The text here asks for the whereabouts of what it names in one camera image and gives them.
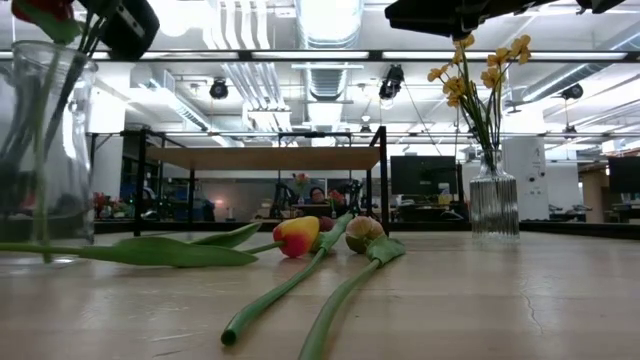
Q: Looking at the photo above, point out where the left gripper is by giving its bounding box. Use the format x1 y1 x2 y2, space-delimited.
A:
79 0 161 61

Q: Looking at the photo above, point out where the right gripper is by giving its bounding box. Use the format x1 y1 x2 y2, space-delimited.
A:
384 0 627 42

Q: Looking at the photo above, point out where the yellow artificial flower bunch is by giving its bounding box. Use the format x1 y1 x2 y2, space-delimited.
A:
426 33 534 174

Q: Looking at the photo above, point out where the smooth clear glass vase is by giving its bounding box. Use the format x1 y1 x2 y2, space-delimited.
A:
0 39 99 264

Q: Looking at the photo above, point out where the ribbed clear glass vase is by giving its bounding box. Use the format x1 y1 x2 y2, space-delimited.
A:
468 149 521 241

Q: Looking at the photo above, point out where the pink artificial tulip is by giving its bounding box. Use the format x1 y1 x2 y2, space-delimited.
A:
298 214 407 360

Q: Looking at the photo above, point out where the yellow orange artificial tulip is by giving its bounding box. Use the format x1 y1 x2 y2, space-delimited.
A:
0 215 321 269

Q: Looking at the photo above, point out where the dark maroon artificial tulip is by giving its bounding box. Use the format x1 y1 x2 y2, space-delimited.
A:
220 212 354 348

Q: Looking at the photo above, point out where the black computer monitor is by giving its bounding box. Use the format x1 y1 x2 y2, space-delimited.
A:
390 155 459 196
608 156 640 195

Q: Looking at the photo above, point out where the white square pillar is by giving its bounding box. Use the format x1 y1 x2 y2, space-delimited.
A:
501 136 549 222

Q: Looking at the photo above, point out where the light wooden cabinet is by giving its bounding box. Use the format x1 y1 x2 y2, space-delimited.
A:
579 162 609 224

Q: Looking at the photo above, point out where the black overhead camera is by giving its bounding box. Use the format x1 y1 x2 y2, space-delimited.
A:
378 63 405 100

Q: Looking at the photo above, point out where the wooden shelf black metal frame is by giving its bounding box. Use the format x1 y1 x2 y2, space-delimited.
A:
133 125 390 239

